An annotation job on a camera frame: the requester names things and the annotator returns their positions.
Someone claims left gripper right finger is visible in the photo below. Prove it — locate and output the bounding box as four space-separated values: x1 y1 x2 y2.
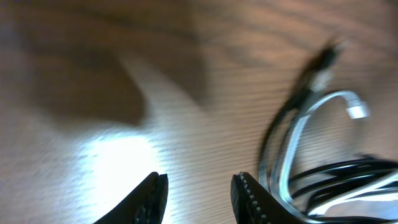
230 172 299 224

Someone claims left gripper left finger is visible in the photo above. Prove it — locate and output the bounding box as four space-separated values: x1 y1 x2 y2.
95 172 169 224

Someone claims black usb cable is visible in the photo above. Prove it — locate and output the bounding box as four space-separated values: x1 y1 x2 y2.
257 39 398 223

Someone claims white usb cable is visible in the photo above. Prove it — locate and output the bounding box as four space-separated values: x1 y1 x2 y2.
259 70 398 224

